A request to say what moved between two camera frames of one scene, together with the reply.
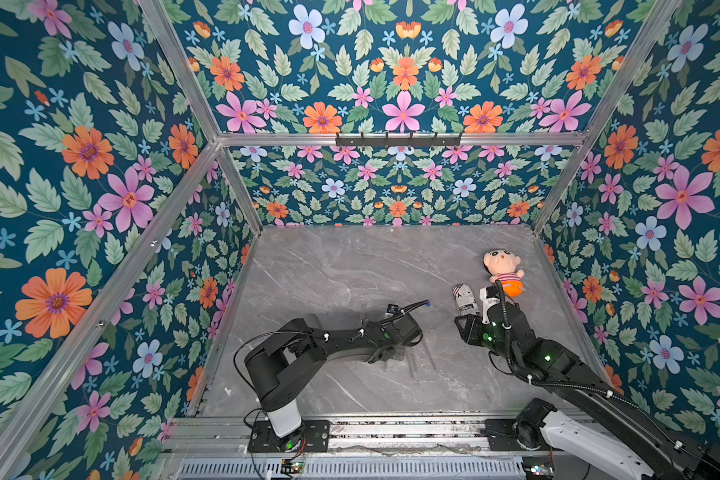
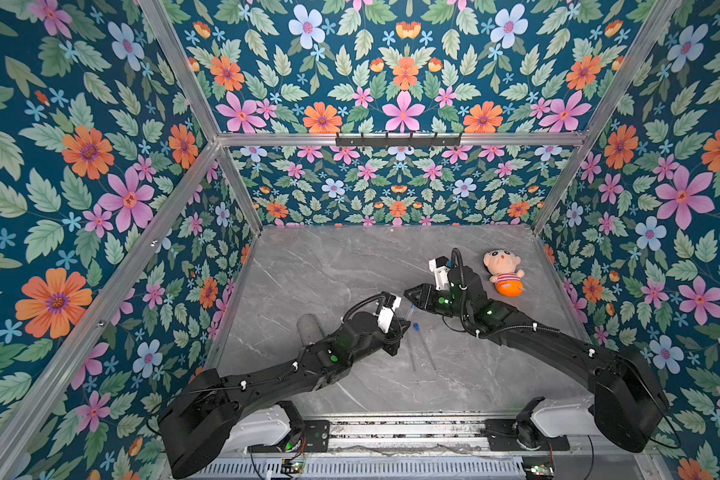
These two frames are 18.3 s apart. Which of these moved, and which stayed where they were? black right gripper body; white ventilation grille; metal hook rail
Moved: black right gripper body
Stayed: white ventilation grille; metal hook rail
